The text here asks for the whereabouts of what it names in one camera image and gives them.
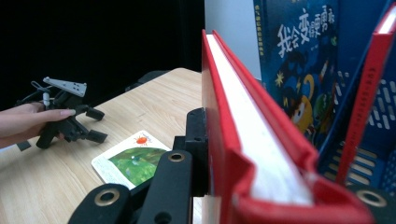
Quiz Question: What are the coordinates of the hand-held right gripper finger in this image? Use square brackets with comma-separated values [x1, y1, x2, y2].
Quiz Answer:
[172, 106, 209, 198]

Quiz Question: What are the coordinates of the blue plastic file rack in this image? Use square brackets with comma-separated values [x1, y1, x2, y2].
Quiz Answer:
[316, 0, 396, 200]

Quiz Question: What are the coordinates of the left hand-held gripper cable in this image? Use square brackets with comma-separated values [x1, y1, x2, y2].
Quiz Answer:
[14, 79, 52, 108]

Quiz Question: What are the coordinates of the grey tape piece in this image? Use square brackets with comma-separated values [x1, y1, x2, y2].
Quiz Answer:
[16, 140, 33, 152]

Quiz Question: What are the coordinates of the white cabinet panel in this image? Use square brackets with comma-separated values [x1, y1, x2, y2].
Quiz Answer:
[204, 0, 263, 81]

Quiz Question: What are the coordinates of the black curtain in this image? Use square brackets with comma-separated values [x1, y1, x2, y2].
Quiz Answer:
[0, 0, 205, 110]

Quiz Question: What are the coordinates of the white book with green leaf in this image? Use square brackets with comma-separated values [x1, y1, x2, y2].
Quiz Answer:
[91, 129, 173, 191]

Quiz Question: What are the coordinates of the blue picture book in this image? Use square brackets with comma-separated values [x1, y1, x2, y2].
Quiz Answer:
[252, 0, 341, 149]

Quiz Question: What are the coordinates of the red hardcover book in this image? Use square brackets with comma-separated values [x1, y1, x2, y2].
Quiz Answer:
[335, 2, 396, 185]
[200, 28, 378, 224]

